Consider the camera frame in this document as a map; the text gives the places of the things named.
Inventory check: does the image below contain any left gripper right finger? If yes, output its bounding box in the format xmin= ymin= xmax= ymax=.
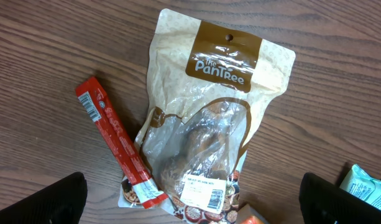
xmin=299 ymin=172 xmax=381 ymax=224

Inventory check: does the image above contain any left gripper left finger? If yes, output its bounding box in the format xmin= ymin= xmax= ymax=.
xmin=0 ymin=172 xmax=88 ymax=224

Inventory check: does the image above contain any teal orange tissue pack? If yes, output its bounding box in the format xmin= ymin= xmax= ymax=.
xmin=340 ymin=164 xmax=381 ymax=210

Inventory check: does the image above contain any orange small carton box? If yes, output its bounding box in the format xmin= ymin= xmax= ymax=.
xmin=236 ymin=204 xmax=269 ymax=224

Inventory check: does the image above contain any red stick sachet pack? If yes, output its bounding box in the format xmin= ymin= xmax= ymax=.
xmin=76 ymin=77 xmax=168 ymax=209

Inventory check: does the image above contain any beige Pantree snack pouch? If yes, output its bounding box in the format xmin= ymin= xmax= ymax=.
xmin=134 ymin=9 xmax=296 ymax=223

